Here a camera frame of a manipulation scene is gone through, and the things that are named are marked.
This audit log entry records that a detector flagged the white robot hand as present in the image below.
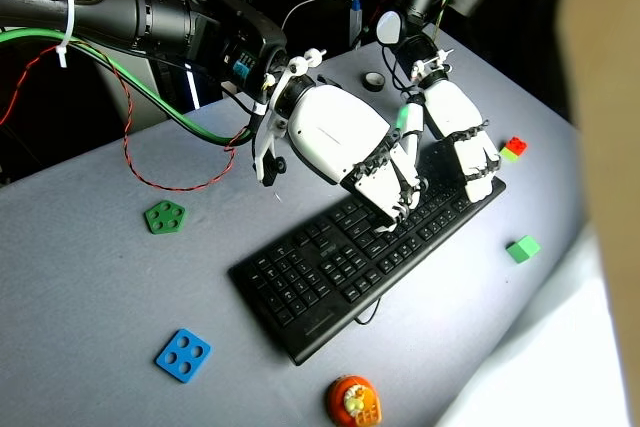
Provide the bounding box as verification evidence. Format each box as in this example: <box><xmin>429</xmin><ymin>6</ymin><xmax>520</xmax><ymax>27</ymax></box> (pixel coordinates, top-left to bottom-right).
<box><xmin>286</xmin><ymin>83</ymin><xmax>430</xmax><ymax>235</ymax></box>
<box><xmin>396</xmin><ymin>79</ymin><xmax>503</xmax><ymax>204</ymax></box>

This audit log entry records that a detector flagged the black computer keyboard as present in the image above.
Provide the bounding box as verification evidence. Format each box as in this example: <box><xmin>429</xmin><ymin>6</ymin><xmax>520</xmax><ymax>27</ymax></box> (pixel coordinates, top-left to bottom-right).
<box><xmin>227</xmin><ymin>139</ymin><xmax>507</xmax><ymax>367</ymax></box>

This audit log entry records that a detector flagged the grey usb adapter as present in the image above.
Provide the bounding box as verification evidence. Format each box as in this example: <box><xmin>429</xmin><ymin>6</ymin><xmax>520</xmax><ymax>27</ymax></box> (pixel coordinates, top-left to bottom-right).
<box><xmin>348</xmin><ymin>0</ymin><xmax>365</xmax><ymax>48</ymax></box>

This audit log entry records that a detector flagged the plain green cube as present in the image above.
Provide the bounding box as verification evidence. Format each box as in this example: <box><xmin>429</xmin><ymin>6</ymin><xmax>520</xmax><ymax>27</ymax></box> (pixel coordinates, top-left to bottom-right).
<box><xmin>505</xmin><ymin>235</ymin><xmax>543</xmax><ymax>265</ymax></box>

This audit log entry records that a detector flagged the beige blurred board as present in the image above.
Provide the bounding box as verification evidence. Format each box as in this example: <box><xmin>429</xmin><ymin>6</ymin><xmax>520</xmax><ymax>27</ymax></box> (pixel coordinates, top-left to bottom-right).
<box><xmin>557</xmin><ymin>0</ymin><xmax>640</xmax><ymax>427</ymax></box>

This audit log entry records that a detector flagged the green pentagon plate with holes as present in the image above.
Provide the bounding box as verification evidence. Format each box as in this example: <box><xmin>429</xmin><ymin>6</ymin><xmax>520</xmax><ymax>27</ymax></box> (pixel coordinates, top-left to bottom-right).
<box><xmin>144</xmin><ymin>200</ymin><xmax>187</xmax><ymax>236</ymax></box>

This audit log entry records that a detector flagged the white cabinet panel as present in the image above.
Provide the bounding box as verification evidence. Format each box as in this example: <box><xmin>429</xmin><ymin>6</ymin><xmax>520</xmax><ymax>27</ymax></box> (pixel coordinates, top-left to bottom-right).
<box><xmin>92</xmin><ymin>51</ymin><xmax>169</xmax><ymax>133</ymax></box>

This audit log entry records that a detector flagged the orange toy cake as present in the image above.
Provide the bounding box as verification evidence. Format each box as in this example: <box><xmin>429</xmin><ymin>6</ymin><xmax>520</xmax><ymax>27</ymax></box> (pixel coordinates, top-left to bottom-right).
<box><xmin>325</xmin><ymin>374</ymin><xmax>384</xmax><ymax>427</ymax></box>

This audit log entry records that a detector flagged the blue square plate with holes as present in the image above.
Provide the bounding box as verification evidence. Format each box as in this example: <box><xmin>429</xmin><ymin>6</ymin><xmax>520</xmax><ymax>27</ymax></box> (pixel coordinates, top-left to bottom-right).
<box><xmin>154</xmin><ymin>328</ymin><xmax>214</xmax><ymax>385</ymax></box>

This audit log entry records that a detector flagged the grey tablecloth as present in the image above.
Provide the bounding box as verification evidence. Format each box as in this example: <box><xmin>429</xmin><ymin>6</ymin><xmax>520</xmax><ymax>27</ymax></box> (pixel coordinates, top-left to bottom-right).
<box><xmin>0</xmin><ymin>34</ymin><xmax>586</xmax><ymax>427</ymax></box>

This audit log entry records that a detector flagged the white zip tie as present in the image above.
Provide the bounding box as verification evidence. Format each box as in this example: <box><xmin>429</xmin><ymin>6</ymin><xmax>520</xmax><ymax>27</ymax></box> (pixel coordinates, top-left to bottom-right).
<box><xmin>54</xmin><ymin>0</ymin><xmax>101</xmax><ymax>69</ymax></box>

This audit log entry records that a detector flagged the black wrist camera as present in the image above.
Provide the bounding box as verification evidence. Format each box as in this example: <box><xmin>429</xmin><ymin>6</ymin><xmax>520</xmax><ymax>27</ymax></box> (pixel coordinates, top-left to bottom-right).
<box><xmin>259</xmin><ymin>154</ymin><xmax>289</xmax><ymax>186</ymax></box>

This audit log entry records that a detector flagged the red black twisted wire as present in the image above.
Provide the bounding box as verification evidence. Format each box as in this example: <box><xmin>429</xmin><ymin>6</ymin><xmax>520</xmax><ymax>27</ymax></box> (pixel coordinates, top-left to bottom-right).
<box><xmin>0</xmin><ymin>44</ymin><xmax>237</xmax><ymax>192</ymax></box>

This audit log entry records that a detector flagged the black keyboard cable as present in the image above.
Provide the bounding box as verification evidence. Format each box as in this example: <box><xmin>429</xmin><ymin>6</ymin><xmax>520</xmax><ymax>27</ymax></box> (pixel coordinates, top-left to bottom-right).
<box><xmin>354</xmin><ymin>296</ymin><xmax>384</xmax><ymax>327</ymax></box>

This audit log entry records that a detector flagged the thick green cable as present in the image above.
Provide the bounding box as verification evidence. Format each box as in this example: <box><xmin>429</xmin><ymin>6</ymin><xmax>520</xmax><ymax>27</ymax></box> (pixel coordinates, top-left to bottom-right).
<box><xmin>0</xmin><ymin>29</ymin><xmax>254</xmax><ymax>146</ymax></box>

